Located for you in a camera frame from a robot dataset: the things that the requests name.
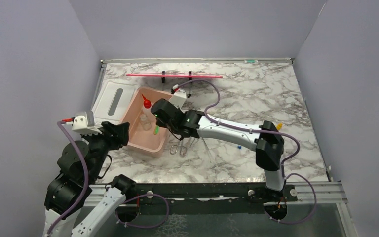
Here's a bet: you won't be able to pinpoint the pink plastic bin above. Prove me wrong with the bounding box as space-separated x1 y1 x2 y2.
121 87 172 158

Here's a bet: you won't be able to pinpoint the metal crucible tongs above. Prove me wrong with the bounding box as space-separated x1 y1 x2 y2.
169 139 191 157

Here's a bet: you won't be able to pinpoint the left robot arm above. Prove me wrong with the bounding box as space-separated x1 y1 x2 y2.
43 121 137 237

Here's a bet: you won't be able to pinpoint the small orange cap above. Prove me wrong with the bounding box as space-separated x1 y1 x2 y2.
276 123 283 131

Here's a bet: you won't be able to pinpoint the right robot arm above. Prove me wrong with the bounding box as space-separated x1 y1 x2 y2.
151 99 300 201

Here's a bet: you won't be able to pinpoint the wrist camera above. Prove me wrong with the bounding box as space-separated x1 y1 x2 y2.
169 84 187 109
62 111 102 136

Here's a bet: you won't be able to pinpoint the metal tweezers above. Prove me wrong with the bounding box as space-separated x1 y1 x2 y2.
201 138 214 163

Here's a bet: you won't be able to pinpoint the wash bottle red cap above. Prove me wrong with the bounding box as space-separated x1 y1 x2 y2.
141 94 155 122

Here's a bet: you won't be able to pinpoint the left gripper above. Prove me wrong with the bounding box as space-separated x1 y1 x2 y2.
82 120 130 181

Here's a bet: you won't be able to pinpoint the black wire stand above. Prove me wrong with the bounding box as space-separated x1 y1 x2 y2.
161 71 193 91

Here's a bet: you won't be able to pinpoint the black base frame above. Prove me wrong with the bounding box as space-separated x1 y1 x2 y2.
88 181 347 217

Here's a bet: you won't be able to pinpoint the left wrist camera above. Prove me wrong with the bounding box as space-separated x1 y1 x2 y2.
62 111 102 136

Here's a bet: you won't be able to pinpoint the white bin lid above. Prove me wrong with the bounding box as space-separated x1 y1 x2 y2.
91 80 138 126

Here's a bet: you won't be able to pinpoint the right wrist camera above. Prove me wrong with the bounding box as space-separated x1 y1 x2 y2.
169 84 187 109

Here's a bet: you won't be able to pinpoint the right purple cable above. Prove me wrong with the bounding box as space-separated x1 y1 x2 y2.
176 79 318 226

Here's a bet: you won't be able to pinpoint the small glass jar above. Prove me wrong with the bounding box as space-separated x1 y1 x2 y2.
139 114 152 131

